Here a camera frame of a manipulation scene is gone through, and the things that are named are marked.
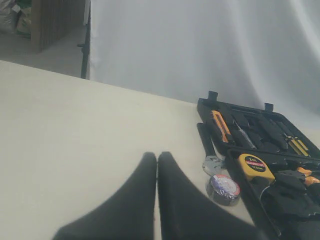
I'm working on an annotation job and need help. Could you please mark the white backdrop cloth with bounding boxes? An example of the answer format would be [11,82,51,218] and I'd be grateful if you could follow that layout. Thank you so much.
[90,0,320,125]

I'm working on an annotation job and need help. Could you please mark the wooden crate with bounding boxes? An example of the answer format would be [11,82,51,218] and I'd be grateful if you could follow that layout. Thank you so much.
[30,0,86,52]

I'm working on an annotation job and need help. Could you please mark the yellow tape measure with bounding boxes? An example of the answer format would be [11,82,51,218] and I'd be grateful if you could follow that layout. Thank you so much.
[237,153,275,183]

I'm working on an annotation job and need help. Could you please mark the orange handled pliers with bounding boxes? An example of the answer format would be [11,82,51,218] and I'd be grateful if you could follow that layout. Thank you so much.
[279,166,320,187]

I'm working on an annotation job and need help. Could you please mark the black electrical tape roll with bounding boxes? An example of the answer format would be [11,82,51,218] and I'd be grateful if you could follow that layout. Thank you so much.
[206,174,241,206]

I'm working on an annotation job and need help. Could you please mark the clear test pen screwdriver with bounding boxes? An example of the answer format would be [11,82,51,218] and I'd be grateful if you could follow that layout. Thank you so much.
[233,118,257,149]

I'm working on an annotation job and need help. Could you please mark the white sack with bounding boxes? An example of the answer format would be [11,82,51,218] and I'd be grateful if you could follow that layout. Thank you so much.
[0,0,32,39]

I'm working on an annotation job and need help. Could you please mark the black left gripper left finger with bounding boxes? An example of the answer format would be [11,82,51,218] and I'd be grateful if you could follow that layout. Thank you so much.
[54,152,157,240]

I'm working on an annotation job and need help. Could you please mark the yellow black screwdriver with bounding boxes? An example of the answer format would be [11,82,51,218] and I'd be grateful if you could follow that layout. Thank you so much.
[283,133,310,157]

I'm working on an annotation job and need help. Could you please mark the adjustable wrench black handle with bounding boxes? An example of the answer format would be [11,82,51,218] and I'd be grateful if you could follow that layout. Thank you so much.
[196,122,225,176]

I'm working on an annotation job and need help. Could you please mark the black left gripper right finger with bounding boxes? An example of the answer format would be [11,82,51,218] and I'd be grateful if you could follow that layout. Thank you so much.
[157,151,265,240]

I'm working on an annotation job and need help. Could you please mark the orange utility knife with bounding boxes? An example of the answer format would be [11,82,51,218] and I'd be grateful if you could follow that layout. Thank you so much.
[211,110,233,143]

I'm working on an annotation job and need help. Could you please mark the black plastic tool case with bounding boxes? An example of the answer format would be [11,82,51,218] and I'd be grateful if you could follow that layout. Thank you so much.
[197,91,320,240]

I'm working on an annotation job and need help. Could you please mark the black backdrop stand pole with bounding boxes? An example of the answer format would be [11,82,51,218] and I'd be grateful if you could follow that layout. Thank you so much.
[77,0,91,79]

